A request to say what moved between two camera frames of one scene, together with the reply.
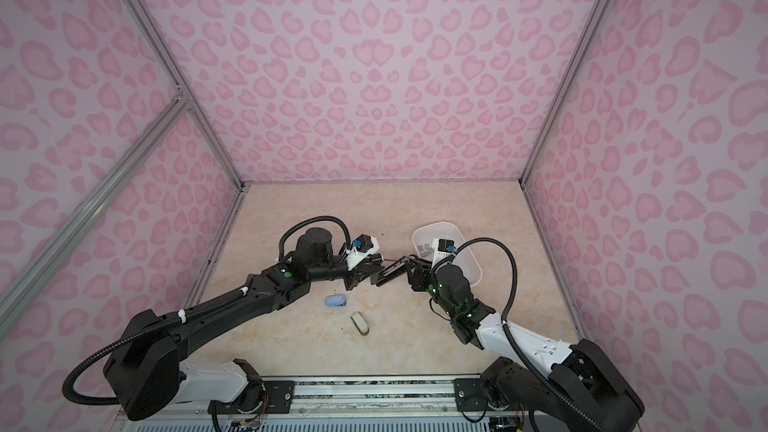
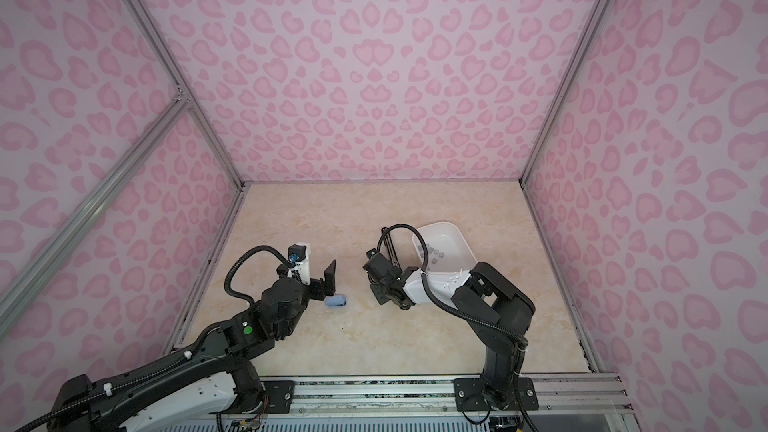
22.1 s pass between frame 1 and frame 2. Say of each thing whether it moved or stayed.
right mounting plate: stayed
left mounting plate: stayed
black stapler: moved
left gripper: moved
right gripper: moved
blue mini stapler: stayed
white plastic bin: stayed
